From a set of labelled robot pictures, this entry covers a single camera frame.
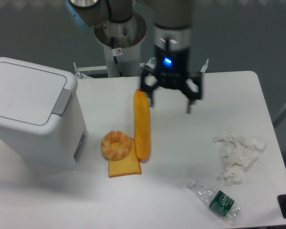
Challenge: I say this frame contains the black cable on pedestal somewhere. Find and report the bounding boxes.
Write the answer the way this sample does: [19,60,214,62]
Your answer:
[111,36,123,77]

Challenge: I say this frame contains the white trash can body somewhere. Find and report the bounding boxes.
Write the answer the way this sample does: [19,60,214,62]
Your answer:
[0,57,87,169]

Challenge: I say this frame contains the crumpled white tissue paper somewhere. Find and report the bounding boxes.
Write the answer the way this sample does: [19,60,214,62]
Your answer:
[213,132,267,186]

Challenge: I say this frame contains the orange toast slice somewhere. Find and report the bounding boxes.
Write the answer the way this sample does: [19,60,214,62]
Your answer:
[108,137,142,178]

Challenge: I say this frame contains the clear plastic water bottle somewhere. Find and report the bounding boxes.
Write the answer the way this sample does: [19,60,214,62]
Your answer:
[187,179,241,221]

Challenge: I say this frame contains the long orange baguette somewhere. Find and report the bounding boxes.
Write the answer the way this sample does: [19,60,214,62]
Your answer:
[133,89,151,160]

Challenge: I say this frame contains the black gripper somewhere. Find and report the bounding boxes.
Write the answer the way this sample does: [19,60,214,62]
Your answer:
[140,45,204,115]

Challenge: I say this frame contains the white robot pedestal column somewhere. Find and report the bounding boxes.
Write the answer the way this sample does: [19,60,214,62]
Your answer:
[94,12,147,78]

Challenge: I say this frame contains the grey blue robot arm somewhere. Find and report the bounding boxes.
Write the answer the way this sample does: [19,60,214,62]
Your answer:
[66,0,205,105]

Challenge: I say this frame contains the white base bracket frame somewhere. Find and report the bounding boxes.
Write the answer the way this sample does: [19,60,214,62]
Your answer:
[72,56,210,79]

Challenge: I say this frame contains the white trash can lid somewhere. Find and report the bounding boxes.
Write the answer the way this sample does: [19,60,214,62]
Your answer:
[0,59,77,126]

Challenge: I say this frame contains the round braided bread ring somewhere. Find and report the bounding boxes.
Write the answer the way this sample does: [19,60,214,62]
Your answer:
[100,130,132,160]

